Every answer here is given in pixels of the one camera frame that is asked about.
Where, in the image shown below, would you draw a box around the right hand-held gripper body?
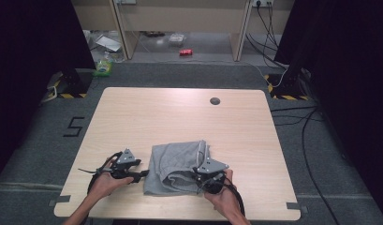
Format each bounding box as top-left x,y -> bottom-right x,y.
197,157 -> 230,195

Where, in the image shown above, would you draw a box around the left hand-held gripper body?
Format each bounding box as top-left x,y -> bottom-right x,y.
110,147 -> 142,181

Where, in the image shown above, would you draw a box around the grey cotton garment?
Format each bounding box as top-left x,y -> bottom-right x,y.
143,140 -> 212,197

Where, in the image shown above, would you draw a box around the person's left hand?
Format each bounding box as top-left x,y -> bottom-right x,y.
87,157 -> 135,202

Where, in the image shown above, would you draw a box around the person's right hand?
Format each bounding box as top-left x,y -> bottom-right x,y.
203,169 -> 241,220

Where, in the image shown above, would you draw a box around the grey tape strip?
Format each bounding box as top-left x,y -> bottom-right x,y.
48,195 -> 71,207
286,202 -> 309,214

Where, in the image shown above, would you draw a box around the black stand base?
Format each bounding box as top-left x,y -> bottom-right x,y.
47,67 -> 95,99
263,67 -> 310,101

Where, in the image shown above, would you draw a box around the green plastic packet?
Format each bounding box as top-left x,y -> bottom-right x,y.
93,59 -> 113,78

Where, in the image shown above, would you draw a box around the white flat board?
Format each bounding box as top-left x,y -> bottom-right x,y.
95,34 -> 123,53

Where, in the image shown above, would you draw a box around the clear plastic box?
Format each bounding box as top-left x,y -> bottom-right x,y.
168,33 -> 187,47

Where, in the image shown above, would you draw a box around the black curtain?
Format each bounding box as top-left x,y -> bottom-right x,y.
0,0 -> 97,186
273,0 -> 383,217

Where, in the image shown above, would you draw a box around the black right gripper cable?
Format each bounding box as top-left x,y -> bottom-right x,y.
221,182 -> 246,218

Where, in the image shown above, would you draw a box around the black floor cable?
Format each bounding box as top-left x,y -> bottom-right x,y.
270,105 -> 342,225

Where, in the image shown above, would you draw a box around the white floor cable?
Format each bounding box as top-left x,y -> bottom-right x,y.
242,60 -> 289,89

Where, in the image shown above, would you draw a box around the black hanging cables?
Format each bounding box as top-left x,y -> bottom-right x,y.
244,1 -> 288,70

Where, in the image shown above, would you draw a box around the white wall socket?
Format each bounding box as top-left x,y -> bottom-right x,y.
252,0 -> 274,8

